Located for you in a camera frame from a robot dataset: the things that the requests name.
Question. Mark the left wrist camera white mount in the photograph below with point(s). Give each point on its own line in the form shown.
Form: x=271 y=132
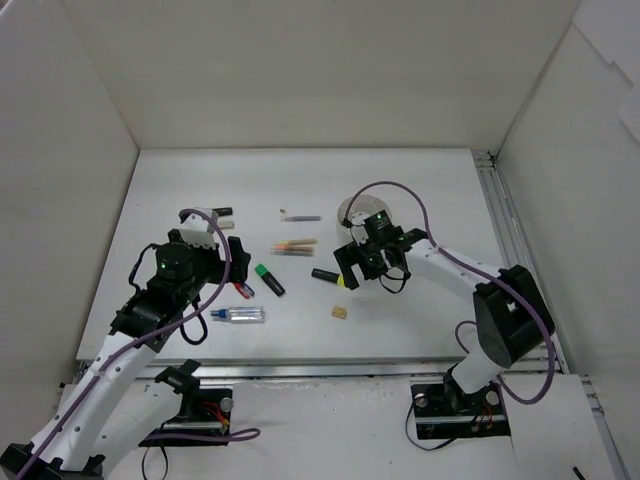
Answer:
x=195 y=228

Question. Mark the white round divided organizer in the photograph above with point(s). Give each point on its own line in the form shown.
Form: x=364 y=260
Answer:
x=352 y=213

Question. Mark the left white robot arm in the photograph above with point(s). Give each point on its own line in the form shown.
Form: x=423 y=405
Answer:
x=86 y=438

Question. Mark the yellow cap black highlighter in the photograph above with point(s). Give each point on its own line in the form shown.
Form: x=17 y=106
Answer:
x=328 y=276

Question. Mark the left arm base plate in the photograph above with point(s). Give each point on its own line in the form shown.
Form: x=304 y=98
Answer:
x=202 y=416

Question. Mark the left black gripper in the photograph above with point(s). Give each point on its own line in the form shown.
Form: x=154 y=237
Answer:
x=236 y=257

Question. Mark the aluminium frame rail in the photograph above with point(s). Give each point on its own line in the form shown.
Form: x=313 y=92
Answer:
x=536 y=365
x=514 y=251

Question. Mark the dark pen in clear sleeve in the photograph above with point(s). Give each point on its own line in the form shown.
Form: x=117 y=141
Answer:
x=301 y=218

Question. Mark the beige eraser block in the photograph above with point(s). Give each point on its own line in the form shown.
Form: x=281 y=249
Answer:
x=225 y=224

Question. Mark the aluminium frame rail front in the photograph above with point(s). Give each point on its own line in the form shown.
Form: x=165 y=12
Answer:
x=536 y=365

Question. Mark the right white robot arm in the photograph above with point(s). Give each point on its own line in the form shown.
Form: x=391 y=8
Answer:
x=511 y=317

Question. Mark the orange tip brown marker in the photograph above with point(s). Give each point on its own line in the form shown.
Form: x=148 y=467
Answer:
x=305 y=249

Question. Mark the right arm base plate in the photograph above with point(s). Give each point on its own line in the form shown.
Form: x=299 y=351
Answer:
x=435 y=415

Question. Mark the clear glue bottle blue cap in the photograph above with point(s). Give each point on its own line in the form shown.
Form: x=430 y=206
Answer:
x=239 y=315

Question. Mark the green grey marker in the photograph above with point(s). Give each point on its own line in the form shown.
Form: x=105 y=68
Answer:
x=293 y=253

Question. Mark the aluminium frame rail right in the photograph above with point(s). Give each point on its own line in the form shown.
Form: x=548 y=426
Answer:
x=514 y=251

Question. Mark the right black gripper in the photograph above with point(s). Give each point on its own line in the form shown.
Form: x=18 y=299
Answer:
x=351 y=259

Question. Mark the small wooden clip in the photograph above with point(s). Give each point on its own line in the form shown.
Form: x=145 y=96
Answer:
x=339 y=312

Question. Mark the green cap black highlighter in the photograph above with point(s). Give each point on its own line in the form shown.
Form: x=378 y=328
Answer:
x=269 y=279

